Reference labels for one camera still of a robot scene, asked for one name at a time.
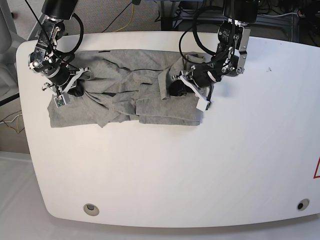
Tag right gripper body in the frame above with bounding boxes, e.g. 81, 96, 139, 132
42, 66, 91, 108

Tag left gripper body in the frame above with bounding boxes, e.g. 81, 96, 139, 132
171, 65, 213, 111

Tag grey T-shirt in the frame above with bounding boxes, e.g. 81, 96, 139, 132
47, 50, 204, 128

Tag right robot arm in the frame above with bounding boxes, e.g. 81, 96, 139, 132
28, 0, 91, 108

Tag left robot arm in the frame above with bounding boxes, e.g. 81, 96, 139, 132
168, 0, 259, 112

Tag black table leg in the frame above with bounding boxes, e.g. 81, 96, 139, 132
156, 0, 181, 31

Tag left table grommet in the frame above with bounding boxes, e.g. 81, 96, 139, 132
83, 203, 100, 217

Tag table grommet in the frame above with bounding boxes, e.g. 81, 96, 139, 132
297, 198, 310, 211
83, 203, 100, 217

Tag right table grommet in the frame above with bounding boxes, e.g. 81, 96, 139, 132
297, 198, 310, 211

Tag aluminium frame rail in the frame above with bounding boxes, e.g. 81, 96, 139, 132
179, 9, 301, 43

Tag yellow cable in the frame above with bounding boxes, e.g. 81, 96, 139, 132
113, 3, 136, 33

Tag tangled black cables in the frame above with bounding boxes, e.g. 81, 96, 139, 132
154, 0, 320, 28

